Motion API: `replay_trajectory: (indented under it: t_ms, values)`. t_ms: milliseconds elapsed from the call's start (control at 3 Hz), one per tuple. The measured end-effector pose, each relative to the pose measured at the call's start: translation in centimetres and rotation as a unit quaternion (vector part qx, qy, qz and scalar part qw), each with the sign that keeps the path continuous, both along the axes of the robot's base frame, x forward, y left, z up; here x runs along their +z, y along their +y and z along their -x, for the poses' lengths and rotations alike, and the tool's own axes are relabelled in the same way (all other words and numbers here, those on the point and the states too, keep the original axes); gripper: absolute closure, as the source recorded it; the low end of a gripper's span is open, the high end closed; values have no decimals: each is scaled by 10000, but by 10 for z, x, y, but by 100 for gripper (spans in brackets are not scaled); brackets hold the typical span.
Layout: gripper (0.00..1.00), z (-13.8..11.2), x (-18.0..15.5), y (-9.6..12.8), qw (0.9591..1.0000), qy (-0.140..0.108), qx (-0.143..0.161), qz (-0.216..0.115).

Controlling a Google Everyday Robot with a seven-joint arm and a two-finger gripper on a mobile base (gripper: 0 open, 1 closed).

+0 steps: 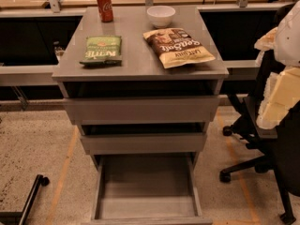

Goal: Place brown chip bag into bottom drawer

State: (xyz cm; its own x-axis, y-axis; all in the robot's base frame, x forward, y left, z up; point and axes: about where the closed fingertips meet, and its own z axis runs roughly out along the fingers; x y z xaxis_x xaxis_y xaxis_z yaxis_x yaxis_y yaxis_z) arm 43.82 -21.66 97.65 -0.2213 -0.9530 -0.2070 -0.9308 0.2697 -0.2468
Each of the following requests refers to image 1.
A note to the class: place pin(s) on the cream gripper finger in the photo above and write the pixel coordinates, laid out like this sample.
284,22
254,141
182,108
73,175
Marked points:
281,93
267,41

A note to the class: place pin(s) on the brown sea salt chip bag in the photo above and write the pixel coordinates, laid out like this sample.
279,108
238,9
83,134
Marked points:
175,47

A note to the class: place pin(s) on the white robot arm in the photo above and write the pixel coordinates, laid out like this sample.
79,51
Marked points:
287,40

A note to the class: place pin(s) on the grey top drawer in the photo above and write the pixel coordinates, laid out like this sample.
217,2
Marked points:
141,110

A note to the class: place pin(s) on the grey drawer cabinet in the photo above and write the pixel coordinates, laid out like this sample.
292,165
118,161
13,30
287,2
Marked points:
140,73

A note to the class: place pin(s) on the grey middle drawer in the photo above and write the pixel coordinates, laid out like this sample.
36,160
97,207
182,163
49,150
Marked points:
143,143

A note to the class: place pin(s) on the green chip bag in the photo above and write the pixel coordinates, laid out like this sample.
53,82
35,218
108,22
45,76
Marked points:
102,50

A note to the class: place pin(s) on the grey open bottom drawer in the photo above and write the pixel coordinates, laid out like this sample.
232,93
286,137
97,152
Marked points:
150,189

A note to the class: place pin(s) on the black office chair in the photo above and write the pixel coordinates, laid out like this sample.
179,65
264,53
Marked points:
280,146

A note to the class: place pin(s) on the white ceramic bowl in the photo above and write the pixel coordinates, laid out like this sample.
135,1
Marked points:
160,16

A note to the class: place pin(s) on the red soda can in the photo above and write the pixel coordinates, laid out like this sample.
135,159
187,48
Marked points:
105,9

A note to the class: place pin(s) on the black wheeled frame leg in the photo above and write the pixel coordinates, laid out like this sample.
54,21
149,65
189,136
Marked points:
19,218

